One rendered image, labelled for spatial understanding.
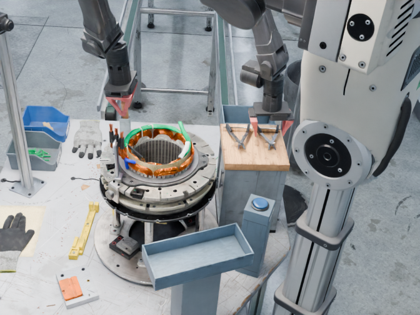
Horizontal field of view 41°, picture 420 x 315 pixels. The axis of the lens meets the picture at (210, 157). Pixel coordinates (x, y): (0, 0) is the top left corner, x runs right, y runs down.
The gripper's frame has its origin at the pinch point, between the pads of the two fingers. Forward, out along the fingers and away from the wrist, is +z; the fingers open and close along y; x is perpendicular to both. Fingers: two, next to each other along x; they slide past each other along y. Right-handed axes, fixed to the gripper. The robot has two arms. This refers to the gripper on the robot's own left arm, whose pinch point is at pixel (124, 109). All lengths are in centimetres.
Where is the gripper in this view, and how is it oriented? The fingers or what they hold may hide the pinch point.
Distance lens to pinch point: 154.2
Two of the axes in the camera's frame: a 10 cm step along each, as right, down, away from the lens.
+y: -1.5, 6.3, -7.6
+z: 0.2, 7.7, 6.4
